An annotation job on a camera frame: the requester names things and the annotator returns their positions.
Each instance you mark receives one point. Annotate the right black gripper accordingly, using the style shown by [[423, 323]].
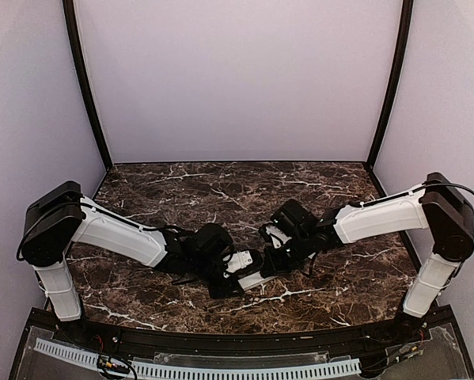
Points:
[[274, 265]]

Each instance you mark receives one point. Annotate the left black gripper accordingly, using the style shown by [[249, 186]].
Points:
[[225, 290]]

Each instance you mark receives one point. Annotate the white remote control body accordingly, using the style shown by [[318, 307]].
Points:
[[253, 280]]

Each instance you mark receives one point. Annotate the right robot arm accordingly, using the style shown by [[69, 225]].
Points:
[[437, 205]]

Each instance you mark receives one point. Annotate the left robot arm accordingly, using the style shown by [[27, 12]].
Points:
[[64, 216]]

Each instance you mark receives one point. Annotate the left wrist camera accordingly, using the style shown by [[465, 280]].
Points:
[[244, 262]]

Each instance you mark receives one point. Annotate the white slotted cable duct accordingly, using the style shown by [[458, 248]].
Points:
[[176, 366]]

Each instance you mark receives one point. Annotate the black front rail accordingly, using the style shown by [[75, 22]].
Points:
[[354, 341]]

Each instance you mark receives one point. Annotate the right black frame post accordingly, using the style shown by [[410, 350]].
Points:
[[393, 83]]

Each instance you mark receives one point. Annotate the black frame post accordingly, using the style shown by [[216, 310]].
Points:
[[83, 82], [393, 83]]

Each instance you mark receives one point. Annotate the left black frame post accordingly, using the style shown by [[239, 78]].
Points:
[[83, 82]]

